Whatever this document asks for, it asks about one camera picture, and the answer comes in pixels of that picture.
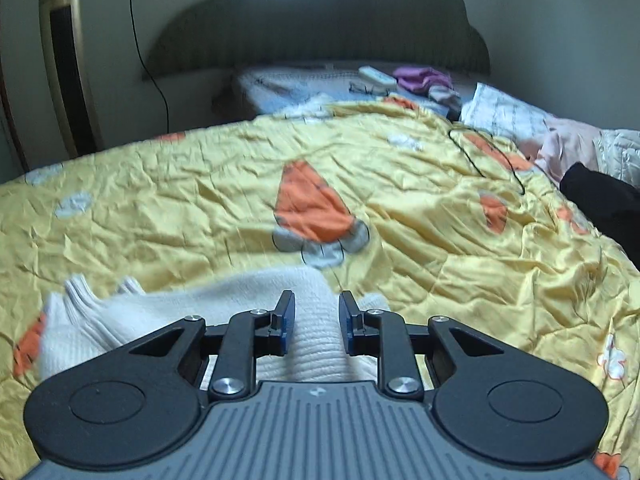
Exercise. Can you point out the pink cloth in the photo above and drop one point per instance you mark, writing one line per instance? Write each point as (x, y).
(567, 147)

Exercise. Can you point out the white checkered pillow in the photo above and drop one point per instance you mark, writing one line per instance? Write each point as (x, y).
(505, 112)

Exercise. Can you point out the white knit garment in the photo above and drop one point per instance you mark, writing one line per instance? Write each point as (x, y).
(316, 335)

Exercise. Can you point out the white quilted cloth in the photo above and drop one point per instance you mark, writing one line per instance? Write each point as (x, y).
(620, 152)

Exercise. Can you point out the purple cloth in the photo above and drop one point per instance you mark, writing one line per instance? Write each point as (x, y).
(420, 77)

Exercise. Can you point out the yellow printed blanket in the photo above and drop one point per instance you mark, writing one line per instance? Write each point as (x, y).
(200, 210)

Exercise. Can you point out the eyeglasses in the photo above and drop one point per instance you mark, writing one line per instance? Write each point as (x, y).
(367, 89)

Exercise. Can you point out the dark padded headboard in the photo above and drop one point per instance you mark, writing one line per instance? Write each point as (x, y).
(320, 25)

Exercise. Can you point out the black cloth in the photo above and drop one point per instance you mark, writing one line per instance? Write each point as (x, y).
(605, 200)

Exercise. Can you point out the gold tower air conditioner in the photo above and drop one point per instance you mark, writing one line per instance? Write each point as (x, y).
(70, 85)

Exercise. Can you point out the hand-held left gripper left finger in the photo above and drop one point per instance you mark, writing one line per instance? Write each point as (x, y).
(286, 325)

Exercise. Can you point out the white remote control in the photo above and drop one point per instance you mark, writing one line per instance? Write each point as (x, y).
(377, 76)

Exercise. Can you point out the pale blue bed sheet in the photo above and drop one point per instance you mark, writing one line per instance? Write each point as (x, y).
(300, 87)

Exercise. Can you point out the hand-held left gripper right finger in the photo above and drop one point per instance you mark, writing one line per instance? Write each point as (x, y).
(346, 327)

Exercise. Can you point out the grey cloth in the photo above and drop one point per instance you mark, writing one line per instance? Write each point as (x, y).
(445, 96)

